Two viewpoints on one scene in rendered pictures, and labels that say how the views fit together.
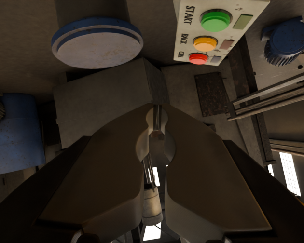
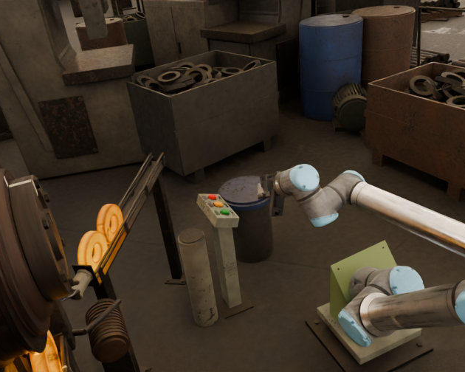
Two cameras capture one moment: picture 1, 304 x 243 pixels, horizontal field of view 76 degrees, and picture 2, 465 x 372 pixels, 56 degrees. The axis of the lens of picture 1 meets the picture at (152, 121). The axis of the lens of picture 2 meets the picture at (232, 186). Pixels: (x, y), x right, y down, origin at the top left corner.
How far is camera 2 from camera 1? 1.65 m
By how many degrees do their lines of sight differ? 31
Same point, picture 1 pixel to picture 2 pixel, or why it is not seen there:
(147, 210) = not seen: outside the picture
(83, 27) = (258, 204)
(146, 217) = not seen: outside the picture
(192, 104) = (99, 113)
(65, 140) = (271, 73)
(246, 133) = (1, 68)
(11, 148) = (332, 54)
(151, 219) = not seen: outside the picture
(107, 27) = (245, 205)
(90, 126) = (242, 92)
